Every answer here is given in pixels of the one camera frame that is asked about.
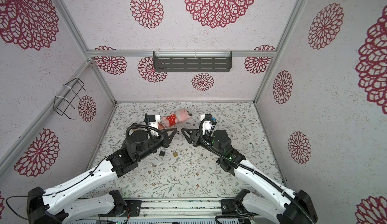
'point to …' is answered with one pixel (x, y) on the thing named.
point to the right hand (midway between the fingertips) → (184, 128)
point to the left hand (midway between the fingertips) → (176, 131)
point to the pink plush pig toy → (180, 115)
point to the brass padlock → (175, 154)
